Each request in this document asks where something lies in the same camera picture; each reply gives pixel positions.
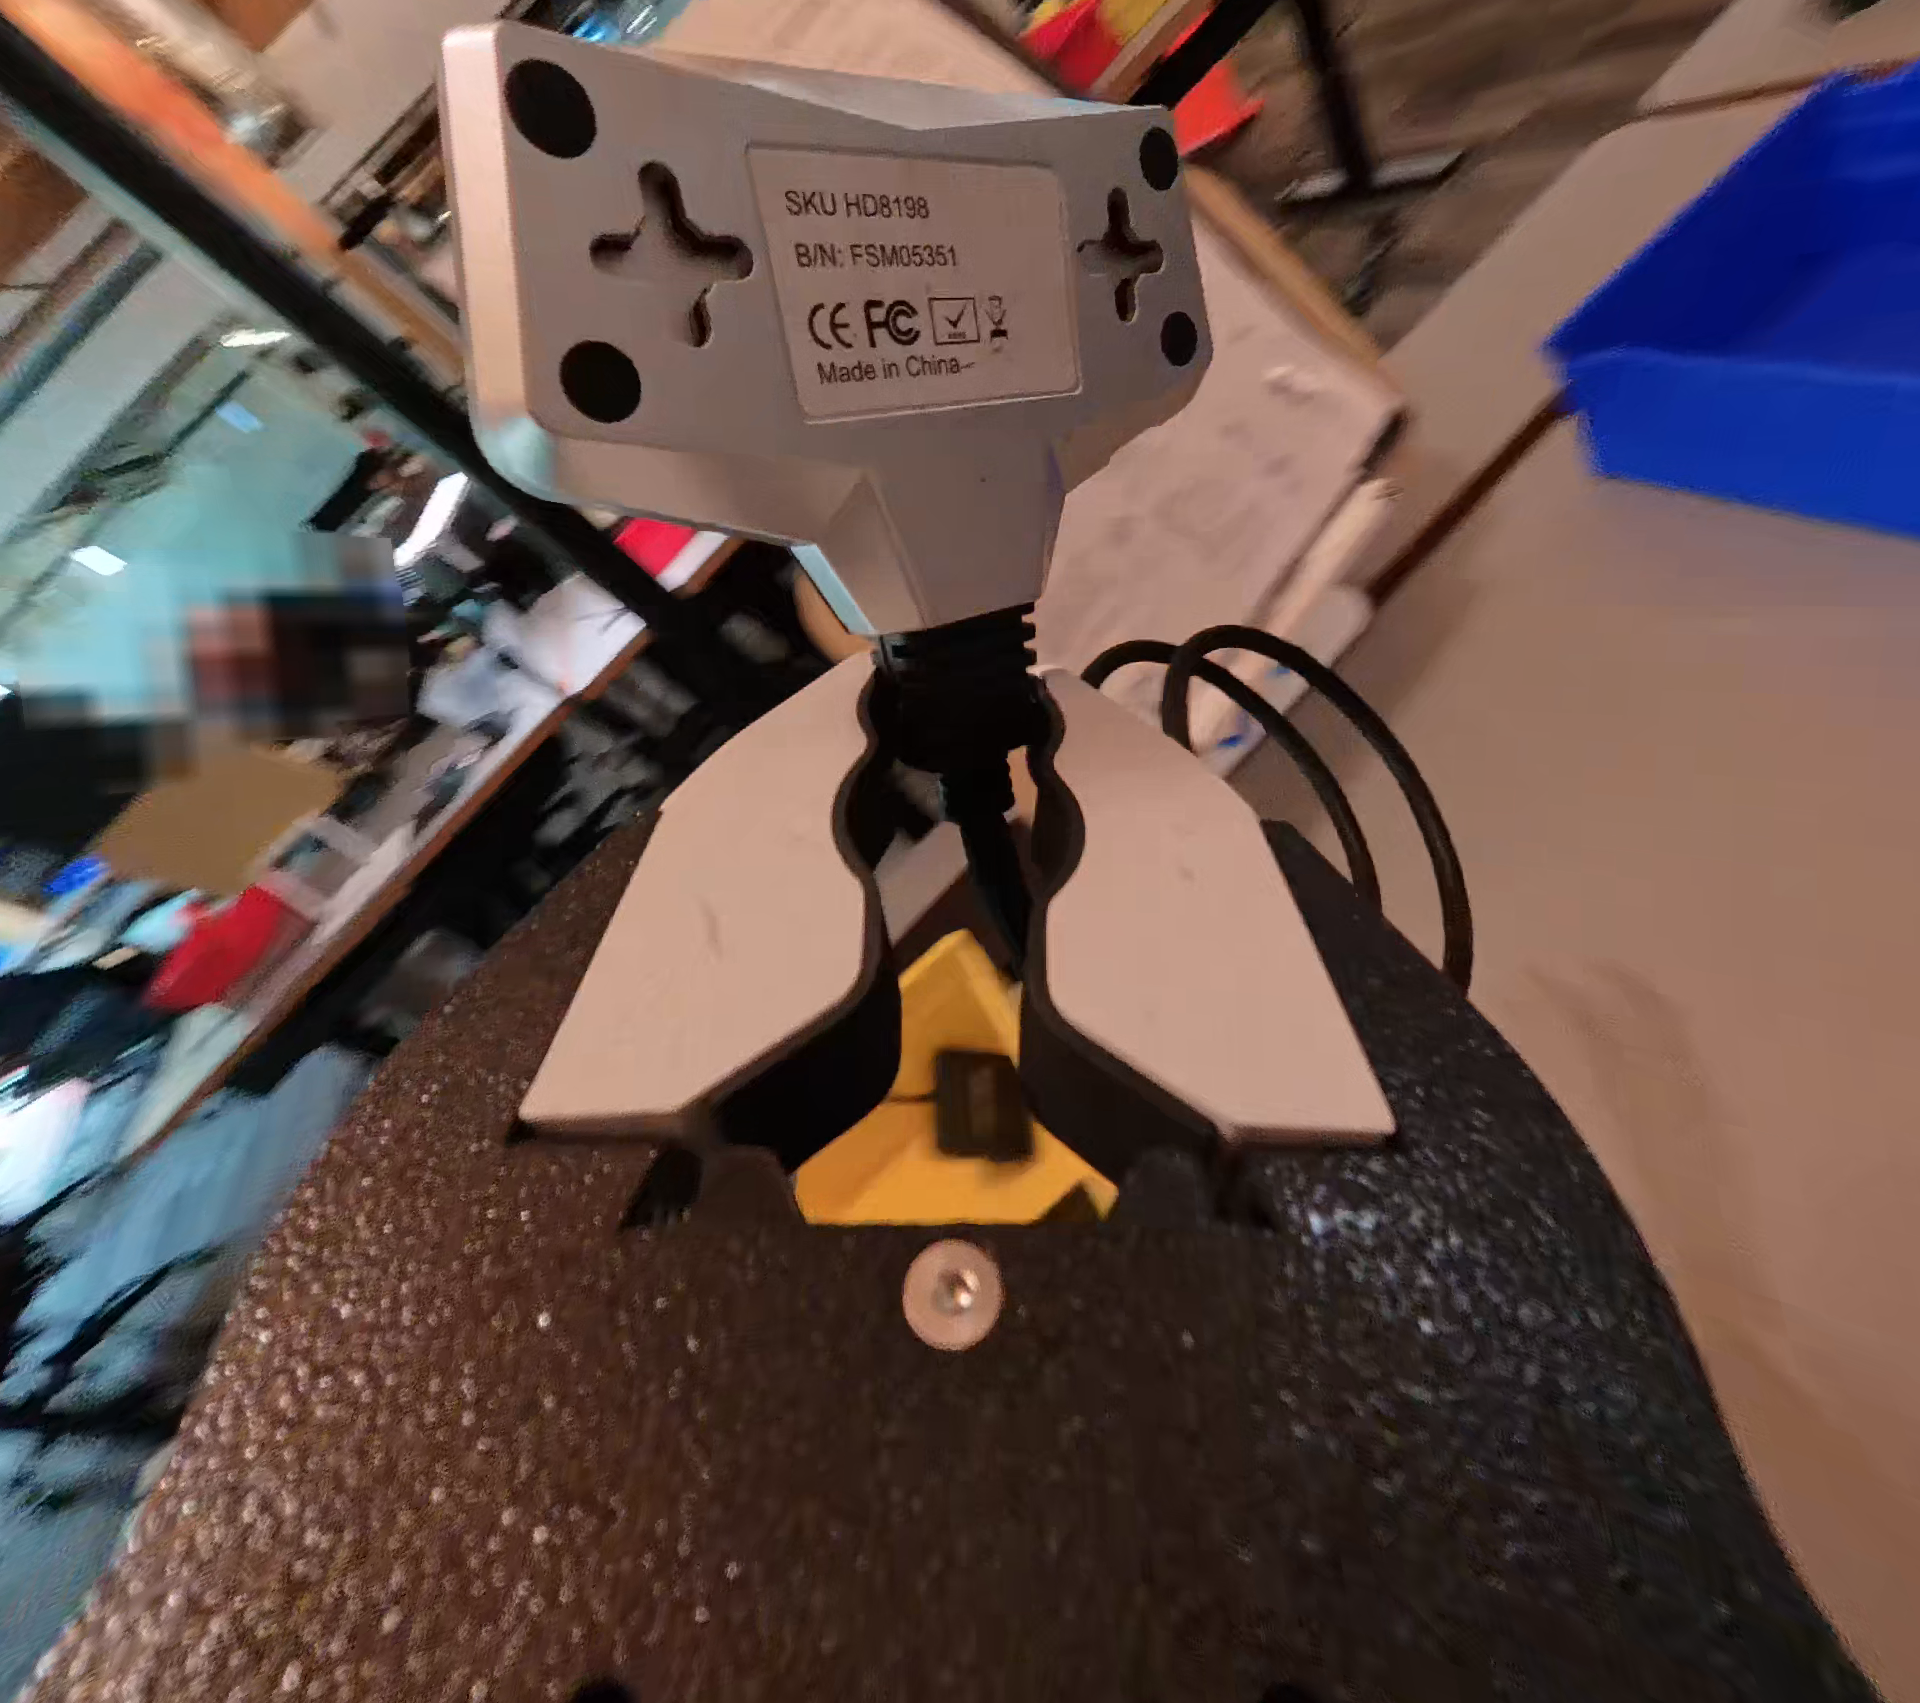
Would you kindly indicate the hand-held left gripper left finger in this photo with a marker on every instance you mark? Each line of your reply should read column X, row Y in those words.
column 704, row 923

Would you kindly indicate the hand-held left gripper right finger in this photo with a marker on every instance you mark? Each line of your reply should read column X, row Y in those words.
column 1201, row 953

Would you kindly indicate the silver usb hub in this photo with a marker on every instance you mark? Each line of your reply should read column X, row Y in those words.
column 900, row 488

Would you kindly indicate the cluttered long workbench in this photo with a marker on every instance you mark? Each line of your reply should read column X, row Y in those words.
column 451, row 803

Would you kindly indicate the yellow block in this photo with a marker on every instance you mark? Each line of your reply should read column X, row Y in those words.
column 871, row 1163

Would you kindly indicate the white printed cardboard box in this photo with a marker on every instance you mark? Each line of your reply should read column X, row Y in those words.
column 1275, row 458

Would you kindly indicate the blue plastic bin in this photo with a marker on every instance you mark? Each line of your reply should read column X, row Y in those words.
column 1770, row 382

